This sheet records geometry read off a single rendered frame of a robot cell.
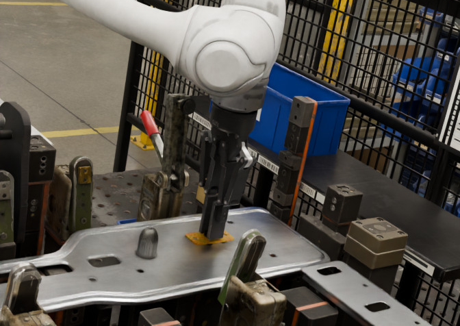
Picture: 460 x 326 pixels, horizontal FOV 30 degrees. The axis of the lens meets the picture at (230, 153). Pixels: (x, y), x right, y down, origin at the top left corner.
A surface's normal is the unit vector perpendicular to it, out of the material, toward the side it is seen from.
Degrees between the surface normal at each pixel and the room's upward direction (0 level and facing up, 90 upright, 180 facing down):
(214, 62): 91
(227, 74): 90
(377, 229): 0
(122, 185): 0
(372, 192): 0
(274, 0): 65
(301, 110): 90
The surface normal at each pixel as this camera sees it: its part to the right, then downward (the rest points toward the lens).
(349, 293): 0.18, -0.92
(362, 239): -0.80, 0.04
